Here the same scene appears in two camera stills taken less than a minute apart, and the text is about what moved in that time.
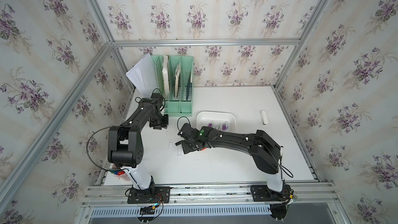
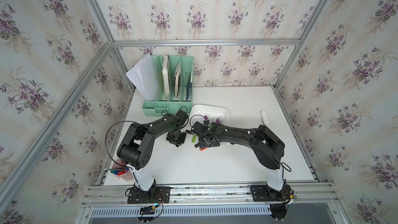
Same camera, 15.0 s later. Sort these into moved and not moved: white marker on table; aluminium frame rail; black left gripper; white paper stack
Moved: black left gripper
Not moved: aluminium frame rail; white marker on table; white paper stack
